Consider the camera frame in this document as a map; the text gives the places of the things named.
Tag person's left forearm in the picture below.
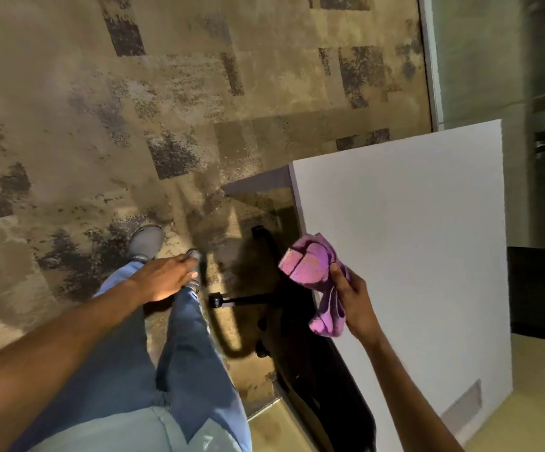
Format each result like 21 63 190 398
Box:
0 277 147 452

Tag person's right forearm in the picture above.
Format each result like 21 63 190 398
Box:
358 330 465 452

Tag person's right hand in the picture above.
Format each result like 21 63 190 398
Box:
329 262 383 342

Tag black office chair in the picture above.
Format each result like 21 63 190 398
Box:
507 246 545 345
208 225 378 452

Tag white partition frame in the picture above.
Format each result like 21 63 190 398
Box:
417 0 445 132

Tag person's left hand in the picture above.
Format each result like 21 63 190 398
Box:
130 255 202 305

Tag purple microfibre cloth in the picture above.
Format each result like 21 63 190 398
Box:
278 233 351 338

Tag light blue shirt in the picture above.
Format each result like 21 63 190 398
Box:
28 406 246 452

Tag glass partition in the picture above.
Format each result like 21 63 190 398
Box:
430 0 545 251

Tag blue trousers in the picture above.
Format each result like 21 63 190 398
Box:
10 261 253 452

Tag grey shoe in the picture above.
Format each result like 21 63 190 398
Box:
185 248 206 294
126 225 165 264

